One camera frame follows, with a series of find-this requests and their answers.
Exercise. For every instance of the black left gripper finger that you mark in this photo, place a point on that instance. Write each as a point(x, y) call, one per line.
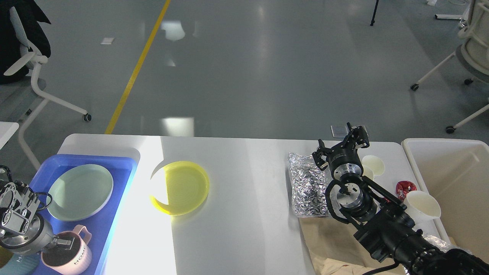
point(64, 242)

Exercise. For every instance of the beige plastic bin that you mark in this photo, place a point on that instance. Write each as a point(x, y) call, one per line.
point(456, 173)

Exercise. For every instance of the white office chair right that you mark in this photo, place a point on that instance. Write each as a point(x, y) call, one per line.
point(473, 54)

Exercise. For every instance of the white office chair left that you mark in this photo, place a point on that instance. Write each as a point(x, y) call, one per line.
point(32, 58)

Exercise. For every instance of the crumpled clear plastic bag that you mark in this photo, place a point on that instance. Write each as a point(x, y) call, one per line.
point(441, 244)

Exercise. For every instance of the blue mug yellow inside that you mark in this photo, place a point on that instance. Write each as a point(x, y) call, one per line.
point(13, 264)

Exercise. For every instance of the white chair leg with caster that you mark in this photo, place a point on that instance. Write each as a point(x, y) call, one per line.
point(452, 129)

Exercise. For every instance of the black tripod leg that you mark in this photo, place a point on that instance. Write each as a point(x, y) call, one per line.
point(374, 13)

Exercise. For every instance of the white office chair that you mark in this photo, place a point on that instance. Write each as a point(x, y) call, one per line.
point(473, 54)
point(32, 58)

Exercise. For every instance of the brown paper bag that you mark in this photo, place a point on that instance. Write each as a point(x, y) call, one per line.
point(333, 249)

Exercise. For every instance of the blue plastic tray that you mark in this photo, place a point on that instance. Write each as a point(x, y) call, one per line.
point(102, 224)

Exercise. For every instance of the white side table corner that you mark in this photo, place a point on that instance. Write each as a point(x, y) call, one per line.
point(7, 130)

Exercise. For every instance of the pale green plate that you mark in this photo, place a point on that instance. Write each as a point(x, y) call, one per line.
point(80, 192)

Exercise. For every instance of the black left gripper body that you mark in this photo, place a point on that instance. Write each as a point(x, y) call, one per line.
point(38, 238)

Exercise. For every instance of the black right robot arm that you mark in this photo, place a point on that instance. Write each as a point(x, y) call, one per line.
point(384, 229)

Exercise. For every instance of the crushed red can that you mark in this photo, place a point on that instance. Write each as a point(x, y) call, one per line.
point(403, 188)

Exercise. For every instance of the yellow plate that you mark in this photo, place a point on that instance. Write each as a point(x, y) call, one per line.
point(178, 188)

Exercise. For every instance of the silver foil bag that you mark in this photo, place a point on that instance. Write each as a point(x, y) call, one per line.
point(308, 185)

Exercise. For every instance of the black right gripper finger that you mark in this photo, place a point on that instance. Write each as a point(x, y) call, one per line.
point(321, 156)
point(356, 138)

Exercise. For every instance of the pink mug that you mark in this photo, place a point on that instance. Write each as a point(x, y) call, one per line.
point(72, 261)

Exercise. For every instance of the white paper cup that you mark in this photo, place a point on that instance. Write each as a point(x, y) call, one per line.
point(421, 207)
point(373, 166)

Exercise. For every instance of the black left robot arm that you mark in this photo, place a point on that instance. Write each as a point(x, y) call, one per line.
point(23, 230)

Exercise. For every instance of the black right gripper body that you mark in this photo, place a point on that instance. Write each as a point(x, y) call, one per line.
point(345, 164)

